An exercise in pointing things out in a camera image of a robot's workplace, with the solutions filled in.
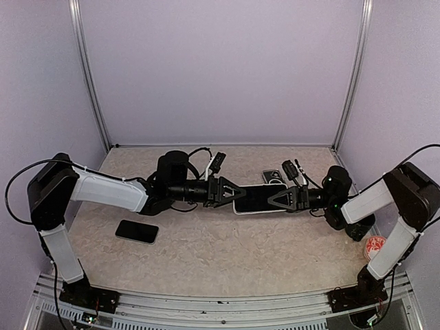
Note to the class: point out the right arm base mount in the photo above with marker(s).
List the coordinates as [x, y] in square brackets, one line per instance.
[357, 297]

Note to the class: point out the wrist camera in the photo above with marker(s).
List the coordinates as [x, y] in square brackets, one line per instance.
[214, 165]
[295, 173]

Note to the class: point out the aluminium corner post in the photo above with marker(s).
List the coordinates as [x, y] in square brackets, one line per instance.
[362, 40]
[77, 22]

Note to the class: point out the black cup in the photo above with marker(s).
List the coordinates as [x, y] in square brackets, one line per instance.
[358, 231]

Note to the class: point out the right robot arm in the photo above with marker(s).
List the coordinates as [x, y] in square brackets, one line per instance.
[414, 194]

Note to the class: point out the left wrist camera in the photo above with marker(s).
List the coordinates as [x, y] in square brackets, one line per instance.
[214, 165]

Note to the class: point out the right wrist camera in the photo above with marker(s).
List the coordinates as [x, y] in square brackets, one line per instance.
[295, 173]

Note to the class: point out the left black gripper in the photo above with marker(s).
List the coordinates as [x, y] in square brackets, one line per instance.
[216, 192]

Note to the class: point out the aluminium front rail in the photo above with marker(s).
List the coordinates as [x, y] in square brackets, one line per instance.
[293, 311]

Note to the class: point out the dark phone case underneath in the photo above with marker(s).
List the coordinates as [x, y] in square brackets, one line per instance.
[273, 177]

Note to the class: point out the black phone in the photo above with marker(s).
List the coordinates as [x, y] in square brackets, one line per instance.
[135, 231]
[256, 199]

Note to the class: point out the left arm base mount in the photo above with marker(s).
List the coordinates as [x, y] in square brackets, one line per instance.
[82, 294]

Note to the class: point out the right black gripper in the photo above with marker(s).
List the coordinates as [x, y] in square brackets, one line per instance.
[297, 198]

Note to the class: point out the right aluminium corner post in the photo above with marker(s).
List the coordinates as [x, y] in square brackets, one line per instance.
[362, 40]

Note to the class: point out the red white patterned coaster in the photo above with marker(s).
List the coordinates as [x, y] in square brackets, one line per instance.
[372, 246]

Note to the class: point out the left aluminium corner post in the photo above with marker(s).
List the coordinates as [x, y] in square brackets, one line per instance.
[77, 22]

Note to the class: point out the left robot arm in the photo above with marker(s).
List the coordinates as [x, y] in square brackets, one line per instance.
[61, 181]

